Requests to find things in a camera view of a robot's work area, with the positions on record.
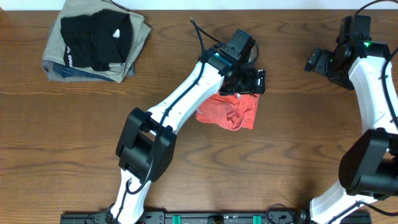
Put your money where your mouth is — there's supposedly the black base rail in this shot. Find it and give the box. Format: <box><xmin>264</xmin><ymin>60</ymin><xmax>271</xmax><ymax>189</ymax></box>
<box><xmin>60</xmin><ymin>210</ymin><xmax>373</xmax><ymax>224</ymax></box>

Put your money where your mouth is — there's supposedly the left black camera cable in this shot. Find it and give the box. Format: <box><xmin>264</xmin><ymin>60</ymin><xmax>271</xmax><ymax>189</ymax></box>
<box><xmin>111</xmin><ymin>17</ymin><xmax>261</xmax><ymax>224</ymax></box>

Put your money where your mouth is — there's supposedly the right black camera cable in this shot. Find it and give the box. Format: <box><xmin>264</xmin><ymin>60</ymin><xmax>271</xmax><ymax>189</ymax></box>
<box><xmin>326</xmin><ymin>0</ymin><xmax>398</xmax><ymax>224</ymax></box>

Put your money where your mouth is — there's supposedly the red printed t-shirt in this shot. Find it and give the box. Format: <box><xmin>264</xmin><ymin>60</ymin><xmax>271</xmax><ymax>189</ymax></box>
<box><xmin>196</xmin><ymin>93</ymin><xmax>260</xmax><ymax>131</ymax></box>

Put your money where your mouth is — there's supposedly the grey blue folded garment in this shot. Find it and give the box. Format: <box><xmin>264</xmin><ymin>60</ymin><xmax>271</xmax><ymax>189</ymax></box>
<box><xmin>42</xmin><ymin>59</ymin><xmax>137</xmax><ymax>83</ymax></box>

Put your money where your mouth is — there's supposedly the black folded garment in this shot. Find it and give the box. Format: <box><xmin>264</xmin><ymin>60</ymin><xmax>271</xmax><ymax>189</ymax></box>
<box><xmin>60</xmin><ymin>9</ymin><xmax>133</xmax><ymax>72</ymax></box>

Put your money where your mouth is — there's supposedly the black camera cable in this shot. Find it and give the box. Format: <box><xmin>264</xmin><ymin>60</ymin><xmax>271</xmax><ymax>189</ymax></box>
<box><xmin>111</xmin><ymin>17</ymin><xmax>261</xmax><ymax>224</ymax></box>
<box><xmin>326</xmin><ymin>0</ymin><xmax>398</xmax><ymax>224</ymax></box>

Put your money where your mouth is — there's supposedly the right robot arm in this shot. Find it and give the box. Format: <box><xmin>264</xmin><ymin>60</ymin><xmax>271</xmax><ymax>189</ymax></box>
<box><xmin>300</xmin><ymin>14</ymin><xmax>397</xmax><ymax>223</ymax></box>

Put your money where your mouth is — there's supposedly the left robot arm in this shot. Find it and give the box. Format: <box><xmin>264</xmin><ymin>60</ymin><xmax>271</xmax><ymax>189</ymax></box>
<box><xmin>106</xmin><ymin>29</ymin><xmax>265</xmax><ymax>223</ymax></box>

